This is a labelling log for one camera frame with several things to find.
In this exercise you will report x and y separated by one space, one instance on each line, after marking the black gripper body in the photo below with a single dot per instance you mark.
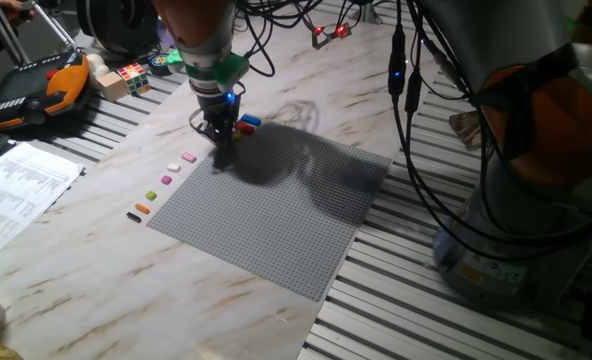
218 107

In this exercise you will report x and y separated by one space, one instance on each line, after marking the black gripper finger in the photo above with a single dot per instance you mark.
228 132
212 132

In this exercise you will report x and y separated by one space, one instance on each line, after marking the red long Lego brick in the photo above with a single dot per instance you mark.
246 128

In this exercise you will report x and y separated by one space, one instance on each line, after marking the blue long Lego brick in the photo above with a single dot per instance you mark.
251 120

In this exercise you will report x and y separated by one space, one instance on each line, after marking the light pink Lego brick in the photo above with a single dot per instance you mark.
189 157

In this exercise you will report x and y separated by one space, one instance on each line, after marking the silver and orange robot arm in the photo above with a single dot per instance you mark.
501 30

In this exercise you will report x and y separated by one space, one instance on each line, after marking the white Lego brick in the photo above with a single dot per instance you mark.
174 167

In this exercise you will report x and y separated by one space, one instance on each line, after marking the magenta square Lego brick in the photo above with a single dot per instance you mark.
166 180

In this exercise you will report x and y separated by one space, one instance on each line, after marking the lime green square Lego brick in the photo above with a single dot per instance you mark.
151 195

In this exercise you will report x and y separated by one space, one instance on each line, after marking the grey Lego baseplate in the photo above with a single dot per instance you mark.
256 225

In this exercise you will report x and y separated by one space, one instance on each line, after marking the orange narrow Lego brick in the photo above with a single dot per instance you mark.
142 208

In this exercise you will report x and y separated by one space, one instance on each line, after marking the black narrow Lego brick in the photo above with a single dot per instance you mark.
134 217

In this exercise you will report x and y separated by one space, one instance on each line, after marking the round black puck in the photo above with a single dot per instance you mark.
158 62

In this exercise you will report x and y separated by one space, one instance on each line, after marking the Rubik's cube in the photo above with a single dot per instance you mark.
134 79

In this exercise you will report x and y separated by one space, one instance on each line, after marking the plain wooden cube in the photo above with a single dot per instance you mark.
112 86

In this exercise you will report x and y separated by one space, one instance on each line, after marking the white rounded figurine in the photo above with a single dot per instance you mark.
97 65

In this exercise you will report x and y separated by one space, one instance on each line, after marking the black filament spool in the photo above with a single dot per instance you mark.
118 22

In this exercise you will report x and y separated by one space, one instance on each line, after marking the small board with red lights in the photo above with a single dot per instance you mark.
331 34

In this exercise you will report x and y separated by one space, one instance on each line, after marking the white marble pattern board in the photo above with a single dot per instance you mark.
126 280

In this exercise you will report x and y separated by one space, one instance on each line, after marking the orange and black teach pendant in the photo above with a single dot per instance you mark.
31 90

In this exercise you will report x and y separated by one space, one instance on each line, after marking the printed white paper sheet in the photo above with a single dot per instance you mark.
16 195

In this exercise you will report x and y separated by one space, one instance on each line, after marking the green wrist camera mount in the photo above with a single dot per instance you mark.
231 67

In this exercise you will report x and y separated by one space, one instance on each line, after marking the metal bracket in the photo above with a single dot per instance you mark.
468 130

